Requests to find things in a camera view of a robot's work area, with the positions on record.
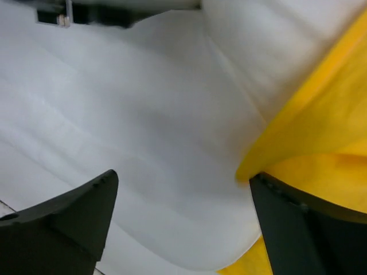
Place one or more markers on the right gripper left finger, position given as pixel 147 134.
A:
pixel 63 235

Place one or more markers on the white pillow yellow edge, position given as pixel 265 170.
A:
pixel 172 104

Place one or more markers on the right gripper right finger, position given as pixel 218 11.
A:
pixel 304 234

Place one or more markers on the yellow pillowcase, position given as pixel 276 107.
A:
pixel 317 142

